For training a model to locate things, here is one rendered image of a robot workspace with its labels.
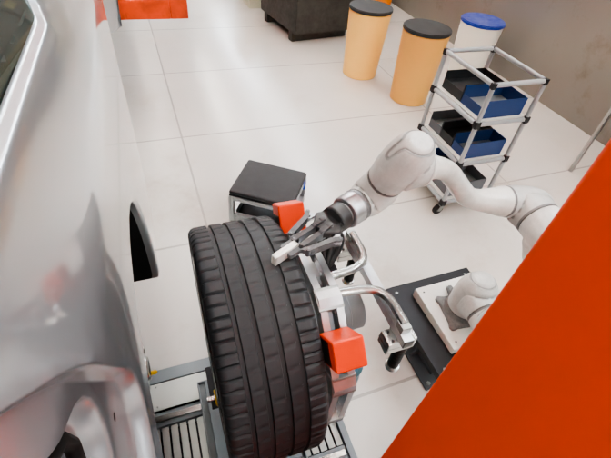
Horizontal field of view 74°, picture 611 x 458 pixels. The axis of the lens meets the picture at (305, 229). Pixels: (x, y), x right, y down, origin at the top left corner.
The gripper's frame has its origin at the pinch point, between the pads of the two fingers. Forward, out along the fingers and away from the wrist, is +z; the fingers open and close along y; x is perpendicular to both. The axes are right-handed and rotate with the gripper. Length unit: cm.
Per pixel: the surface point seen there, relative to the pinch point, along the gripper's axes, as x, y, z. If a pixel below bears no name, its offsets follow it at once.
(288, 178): -94, 91, -95
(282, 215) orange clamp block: -6.5, 13.4, -11.8
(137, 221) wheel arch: -18, 45, 15
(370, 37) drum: -95, 199, -305
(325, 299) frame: -6.9, -12.7, -2.4
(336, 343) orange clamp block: -5.2, -22.3, 4.5
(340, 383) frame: -20.3, -26.8, 4.1
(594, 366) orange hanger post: 48, -47, 17
